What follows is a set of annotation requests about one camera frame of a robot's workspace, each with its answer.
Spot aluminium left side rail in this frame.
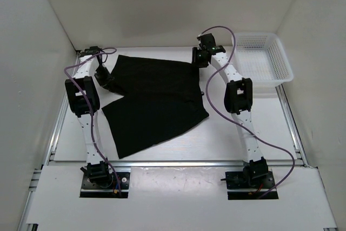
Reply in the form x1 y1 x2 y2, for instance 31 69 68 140
16 49 78 230

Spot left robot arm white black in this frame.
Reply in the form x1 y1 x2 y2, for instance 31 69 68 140
64 46 115 189

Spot black shorts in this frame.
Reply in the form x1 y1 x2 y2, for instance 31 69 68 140
102 55 209 159

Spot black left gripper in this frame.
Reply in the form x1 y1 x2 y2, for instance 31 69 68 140
94 65 114 91

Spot aluminium right side rail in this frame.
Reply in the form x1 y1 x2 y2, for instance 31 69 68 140
276 84 309 167

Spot white perforated plastic basket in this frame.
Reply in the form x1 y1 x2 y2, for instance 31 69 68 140
232 32 294 89

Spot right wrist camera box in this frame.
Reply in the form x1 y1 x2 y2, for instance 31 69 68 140
198 33 216 50

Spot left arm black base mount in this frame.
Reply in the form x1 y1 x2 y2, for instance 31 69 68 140
79 169 131 199

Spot aluminium rail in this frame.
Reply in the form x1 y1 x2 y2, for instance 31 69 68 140
108 159 303 169
276 84 309 167
16 49 78 230

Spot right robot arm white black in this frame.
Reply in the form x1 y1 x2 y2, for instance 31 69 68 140
192 34 269 188

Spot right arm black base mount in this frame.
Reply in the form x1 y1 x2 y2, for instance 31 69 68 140
220 166 278 200

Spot aluminium front rail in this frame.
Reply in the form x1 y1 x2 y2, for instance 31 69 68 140
108 159 303 169

